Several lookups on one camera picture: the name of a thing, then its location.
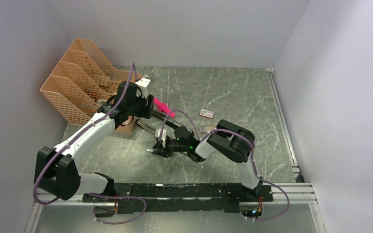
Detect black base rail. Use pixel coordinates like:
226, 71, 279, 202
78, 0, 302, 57
82, 183, 273, 214

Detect orange mesh file organizer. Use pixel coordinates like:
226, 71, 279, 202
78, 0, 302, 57
40, 38, 129, 126

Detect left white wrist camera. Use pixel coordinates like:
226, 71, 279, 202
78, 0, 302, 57
135, 78, 151, 99

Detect brown cardboard staple tray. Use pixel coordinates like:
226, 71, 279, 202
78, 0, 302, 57
200, 124, 216, 134

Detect red white staple box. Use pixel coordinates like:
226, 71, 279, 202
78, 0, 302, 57
199, 109, 214, 119

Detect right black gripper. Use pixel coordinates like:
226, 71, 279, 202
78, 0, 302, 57
152, 137, 189, 158

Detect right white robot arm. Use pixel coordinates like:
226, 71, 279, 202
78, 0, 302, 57
151, 119, 263, 201

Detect beige black stapler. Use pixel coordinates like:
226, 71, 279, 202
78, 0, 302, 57
136, 119, 156, 134

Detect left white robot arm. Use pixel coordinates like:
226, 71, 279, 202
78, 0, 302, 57
33, 78, 154, 204

